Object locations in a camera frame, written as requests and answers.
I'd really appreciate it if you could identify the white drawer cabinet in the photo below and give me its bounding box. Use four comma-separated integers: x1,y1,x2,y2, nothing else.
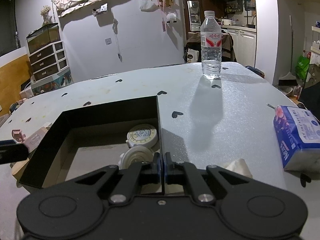
29,41,69,81

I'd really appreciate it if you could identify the pink small clip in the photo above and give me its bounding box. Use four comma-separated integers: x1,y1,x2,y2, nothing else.
11,129,26,143

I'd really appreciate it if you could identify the clear plastic water bottle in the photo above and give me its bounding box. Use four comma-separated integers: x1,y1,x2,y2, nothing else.
200,10,222,80

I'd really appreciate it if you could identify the round white dial timer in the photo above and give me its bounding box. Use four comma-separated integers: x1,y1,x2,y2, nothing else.
118,145,153,169

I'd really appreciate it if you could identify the round white measuring tape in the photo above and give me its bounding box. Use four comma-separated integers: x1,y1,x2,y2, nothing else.
126,124,158,148

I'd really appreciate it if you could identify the blue tissue pack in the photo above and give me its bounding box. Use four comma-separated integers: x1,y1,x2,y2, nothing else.
273,105,320,173

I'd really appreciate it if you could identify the white plush wall toy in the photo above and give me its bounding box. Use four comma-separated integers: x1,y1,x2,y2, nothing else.
166,12,177,24

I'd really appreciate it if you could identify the glass terrarium tank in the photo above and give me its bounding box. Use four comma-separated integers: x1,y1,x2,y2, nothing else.
26,23,61,54

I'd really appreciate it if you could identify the black cardboard box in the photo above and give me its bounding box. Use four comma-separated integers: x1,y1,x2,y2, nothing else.
19,96,159,191

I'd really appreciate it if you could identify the brown wooden coaster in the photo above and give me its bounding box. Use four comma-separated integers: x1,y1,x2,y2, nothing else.
23,127,48,153

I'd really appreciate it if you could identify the green plastic bag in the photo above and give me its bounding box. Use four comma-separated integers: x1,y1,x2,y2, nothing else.
295,56,310,80

